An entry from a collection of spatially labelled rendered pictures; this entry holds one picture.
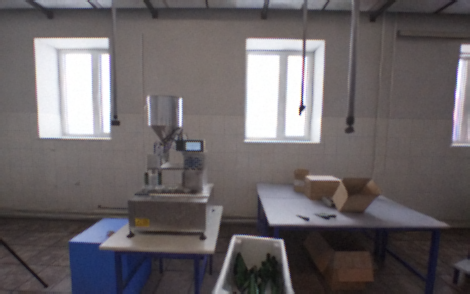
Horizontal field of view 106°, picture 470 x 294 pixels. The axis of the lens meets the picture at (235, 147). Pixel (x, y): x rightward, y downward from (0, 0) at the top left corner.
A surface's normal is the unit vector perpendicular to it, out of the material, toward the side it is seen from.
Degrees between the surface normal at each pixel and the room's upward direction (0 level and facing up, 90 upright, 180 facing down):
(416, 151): 90
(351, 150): 90
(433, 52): 90
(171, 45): 90
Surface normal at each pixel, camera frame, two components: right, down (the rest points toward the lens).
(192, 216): -0.01, 0.07
